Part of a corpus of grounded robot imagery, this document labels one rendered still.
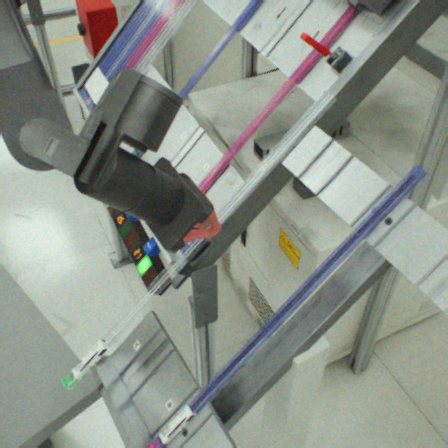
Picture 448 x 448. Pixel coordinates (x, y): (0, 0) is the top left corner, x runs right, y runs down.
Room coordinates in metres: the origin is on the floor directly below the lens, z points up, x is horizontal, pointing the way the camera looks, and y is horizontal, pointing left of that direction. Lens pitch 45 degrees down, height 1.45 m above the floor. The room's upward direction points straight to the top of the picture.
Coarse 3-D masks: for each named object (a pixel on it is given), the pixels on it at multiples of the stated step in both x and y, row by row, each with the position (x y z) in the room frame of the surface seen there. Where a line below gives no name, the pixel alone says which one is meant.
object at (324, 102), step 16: (320, 96) 0.54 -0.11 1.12; (320, 112) 0.52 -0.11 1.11; (304, 128) 0.51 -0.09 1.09; (288, 144) 0.50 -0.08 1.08; (272, 160) 0.49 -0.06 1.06; (256, 176) 0.48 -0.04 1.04; (240, 192) 0.47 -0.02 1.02; (224, 208) 0.46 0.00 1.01; (208, 224) 0.45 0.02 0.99; (176, 256) 0.43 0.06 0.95; (192, 256) 0.43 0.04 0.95; (160, 272) 0.42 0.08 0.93; (176, 272) 0.42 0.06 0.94; (160, 288) 0.41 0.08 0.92; (144, 304) 0.40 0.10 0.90; (128, 320) 0.38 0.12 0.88; (112, 336) 0.37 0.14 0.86
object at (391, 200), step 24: (408, 192) 0.47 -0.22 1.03; (384, 216) 0.45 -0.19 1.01; (360, 240) 0.43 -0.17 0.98; (336, 264) 0.42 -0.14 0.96; (312, 288) 0.40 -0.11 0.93; (288, 312) 0.38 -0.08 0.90; (264, 336) 0.37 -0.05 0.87; (240, 360) 0.35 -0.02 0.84; (216, 384) 0.33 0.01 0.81; (192, 408) 0.31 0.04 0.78
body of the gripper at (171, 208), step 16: (160, 160) 0.47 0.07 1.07; (160, 176) 0.41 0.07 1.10; (176, 176) 0.44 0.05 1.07; (160, 192) 0.40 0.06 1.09; (176, 192) 0.41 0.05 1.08; (192, 192) 0.42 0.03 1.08; (144, 208) 0.38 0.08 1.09; (160, 208) 0.39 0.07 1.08; (176, 208) 0.40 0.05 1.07; (192, 208) 0.40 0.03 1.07; (208, 208) 0.40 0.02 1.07; (160, 224) 0.40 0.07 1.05; (176, 224) 0.39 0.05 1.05; (192, 224) 0.38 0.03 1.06; (160, 240) 0.38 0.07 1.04; (176, 240) 0.37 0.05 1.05
